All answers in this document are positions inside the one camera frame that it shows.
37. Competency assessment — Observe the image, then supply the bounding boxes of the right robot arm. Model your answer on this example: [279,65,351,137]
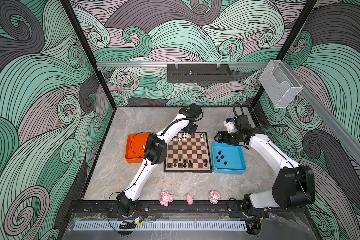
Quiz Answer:
[213,113,316,213]

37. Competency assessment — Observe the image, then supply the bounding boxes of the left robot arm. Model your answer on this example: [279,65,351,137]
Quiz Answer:
[117,104,203,216]

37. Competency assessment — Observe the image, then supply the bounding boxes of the white pieces on board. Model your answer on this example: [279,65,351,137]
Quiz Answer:
[172,133,206,142]

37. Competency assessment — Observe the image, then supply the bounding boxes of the black pieces in tray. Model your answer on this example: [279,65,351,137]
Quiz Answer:
[214,151,228,166]

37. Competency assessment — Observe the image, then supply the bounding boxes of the chess board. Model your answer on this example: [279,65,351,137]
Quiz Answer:
[164,132,213,173]

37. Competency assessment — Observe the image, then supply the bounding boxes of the black pieces on board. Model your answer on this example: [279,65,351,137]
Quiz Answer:
[166,159,210,170]

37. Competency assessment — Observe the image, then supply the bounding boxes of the blue tray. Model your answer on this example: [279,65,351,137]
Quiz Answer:
[212,142,247,175]

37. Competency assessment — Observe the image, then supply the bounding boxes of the orange tray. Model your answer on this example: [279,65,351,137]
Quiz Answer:
[125,133,149,164]

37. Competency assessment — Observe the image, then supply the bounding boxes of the pink hooded doll figure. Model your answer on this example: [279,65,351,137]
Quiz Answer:
[209,190,221,205]

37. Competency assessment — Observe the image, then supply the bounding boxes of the small pink pig figure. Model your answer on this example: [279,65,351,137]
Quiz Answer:
[187,194,194,205]

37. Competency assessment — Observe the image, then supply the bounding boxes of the pink plush figure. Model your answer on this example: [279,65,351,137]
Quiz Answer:
[160,191,173,207]

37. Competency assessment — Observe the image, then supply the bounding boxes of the black wall tray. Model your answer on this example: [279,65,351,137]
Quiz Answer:
[167,65,232,84]

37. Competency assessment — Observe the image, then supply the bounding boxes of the aluminium rail back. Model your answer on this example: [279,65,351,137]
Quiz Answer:
[97,61,268,69]

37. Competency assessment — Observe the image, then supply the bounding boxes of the aluminium rail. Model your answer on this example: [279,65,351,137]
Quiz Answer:
[97,61,268,69]
[287,65,360,165]

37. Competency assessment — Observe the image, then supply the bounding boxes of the clear plastic wall holder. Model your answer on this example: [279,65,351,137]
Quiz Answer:
[259,60,303,109]

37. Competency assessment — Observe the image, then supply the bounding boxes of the aluminium rail right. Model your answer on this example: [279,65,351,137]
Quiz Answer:
[287,65,360,165]

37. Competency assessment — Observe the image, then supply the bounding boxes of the white slotted cable duct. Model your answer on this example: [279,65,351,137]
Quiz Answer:
[73,221,247,232]

